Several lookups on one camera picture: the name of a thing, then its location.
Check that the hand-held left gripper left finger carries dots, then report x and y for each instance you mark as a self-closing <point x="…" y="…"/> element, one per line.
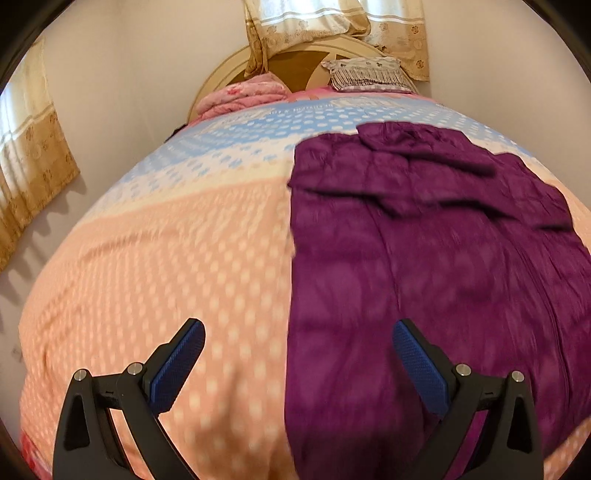
<point x="178" y="364"/>

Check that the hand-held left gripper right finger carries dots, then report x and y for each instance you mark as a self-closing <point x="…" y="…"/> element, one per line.
<point x="422" y="364"/>

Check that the purple hooded puffer jacket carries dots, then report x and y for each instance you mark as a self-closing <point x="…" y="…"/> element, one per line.
<point x="392" y="254"/>

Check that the polka-dot bed sheet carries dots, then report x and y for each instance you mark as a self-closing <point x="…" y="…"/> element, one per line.
<point x="161" y="277"/>

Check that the red plaid under sheet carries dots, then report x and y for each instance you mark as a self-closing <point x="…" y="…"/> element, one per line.
<point x="32" y="450"/>

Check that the black item on bed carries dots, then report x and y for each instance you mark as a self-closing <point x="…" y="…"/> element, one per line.
<point x="177" y="131"/>

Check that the beige floral side curtain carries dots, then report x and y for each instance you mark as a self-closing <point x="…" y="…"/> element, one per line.
<point x="32" y="161"/>

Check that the pink folded quilt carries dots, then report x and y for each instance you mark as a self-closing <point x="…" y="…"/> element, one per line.
<point x="240" y="97"/>

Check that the striped patterned pillow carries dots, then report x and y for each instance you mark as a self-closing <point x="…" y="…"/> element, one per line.
<point x="367" y="74"/>

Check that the round wooden headboard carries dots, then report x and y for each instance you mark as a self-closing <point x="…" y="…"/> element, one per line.
<point x="295" y="69"/>

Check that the beige floral valance curtain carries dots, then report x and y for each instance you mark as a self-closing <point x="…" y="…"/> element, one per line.
<point x="323" y="27"/>

